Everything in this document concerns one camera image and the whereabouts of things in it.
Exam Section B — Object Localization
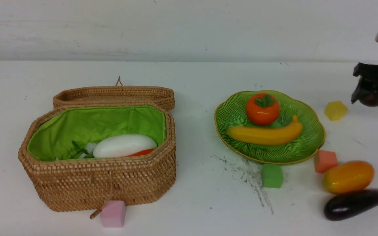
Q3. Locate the yellow banana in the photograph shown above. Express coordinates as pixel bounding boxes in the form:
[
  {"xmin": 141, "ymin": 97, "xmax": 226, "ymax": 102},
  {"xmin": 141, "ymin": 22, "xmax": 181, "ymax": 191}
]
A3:
[{"xmin": 226, "ymin": 115, "xmax": 303, "ymax": 146}]

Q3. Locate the purple eggplant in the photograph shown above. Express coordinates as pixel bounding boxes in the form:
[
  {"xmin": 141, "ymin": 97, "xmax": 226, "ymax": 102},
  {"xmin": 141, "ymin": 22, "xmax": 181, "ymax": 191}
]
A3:
[{"xmin": 324, "ymin": 188, "xmax": 378, "ymax": 221}]

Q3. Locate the green ribbed glass plate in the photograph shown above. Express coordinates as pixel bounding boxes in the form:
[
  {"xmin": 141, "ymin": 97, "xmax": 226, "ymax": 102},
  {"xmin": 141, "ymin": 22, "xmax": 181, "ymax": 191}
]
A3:
[{"xmin": 214, "ymin": 90, "xmax": 326, "ymax": 165}]

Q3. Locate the woven wicker basket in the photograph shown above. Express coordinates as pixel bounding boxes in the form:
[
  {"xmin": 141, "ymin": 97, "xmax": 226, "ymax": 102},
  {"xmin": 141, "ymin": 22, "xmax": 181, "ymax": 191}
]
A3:
[{"xmin": 18, "ymin": 104, "xmax": 177, "ymax": 212}]

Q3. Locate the white radish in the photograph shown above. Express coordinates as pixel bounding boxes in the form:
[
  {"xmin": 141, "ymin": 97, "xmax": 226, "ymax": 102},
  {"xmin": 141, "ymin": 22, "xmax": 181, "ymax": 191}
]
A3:
[{"xmin": 93, "ymin": 133, "xmax": 157, "ymax": 158}]

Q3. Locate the pink foam cube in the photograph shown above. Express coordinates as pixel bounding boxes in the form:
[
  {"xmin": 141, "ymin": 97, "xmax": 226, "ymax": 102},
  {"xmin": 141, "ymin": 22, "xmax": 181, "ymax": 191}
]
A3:
[{"xmin": 100, "ymin": 200, "xmax": 126, "ymax": 228}]

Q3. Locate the dark purple mangosteen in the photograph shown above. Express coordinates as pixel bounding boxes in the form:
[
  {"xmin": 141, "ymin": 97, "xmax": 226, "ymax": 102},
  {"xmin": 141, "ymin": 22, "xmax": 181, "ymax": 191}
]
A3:
[{"xmin": 358, "ymin": 91, "xmax": 378, "ymax": 107}]

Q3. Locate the yellow orange mango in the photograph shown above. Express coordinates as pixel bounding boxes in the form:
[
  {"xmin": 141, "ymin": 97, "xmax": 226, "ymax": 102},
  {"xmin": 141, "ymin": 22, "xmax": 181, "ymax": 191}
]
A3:
[{"xmin": 322, "ymin": 160, "xmax": 375, "ymax": 194}]

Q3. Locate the orange red carrot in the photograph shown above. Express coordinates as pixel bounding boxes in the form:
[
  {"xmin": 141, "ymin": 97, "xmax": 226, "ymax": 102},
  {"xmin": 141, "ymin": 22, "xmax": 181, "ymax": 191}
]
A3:
[{"xmin": 128, "ymin": 149, "xmax": 155, "ymax": 157}]

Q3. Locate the salmon orange foam cube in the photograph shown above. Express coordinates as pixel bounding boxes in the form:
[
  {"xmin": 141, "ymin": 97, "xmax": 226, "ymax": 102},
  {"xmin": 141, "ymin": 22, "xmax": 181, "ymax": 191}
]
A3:
[{"xmin": 314, "ymin": 149, "xmax": 338, "ymax": 174}]

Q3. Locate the green foam cube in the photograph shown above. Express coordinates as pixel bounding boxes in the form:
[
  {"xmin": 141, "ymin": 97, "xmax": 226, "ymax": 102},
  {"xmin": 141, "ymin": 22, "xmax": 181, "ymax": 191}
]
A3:
[{"xmin": 261, "ymin": 164, "xmax": 284, "ymax": 188}]

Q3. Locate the orange persimmon with leaf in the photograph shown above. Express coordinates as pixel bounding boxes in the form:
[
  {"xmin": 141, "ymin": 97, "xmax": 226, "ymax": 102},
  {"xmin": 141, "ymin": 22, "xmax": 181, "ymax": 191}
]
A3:
[{"xmin": 245, "ymin": 93, "xmax": 281, "ymax": 127}]

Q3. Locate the yellow foam cube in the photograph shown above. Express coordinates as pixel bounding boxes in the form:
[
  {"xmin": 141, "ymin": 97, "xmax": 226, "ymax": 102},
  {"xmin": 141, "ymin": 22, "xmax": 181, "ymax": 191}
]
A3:
[{"xmin": 324, "ymin": 101, "xmax": 348, "ymax": 121}]

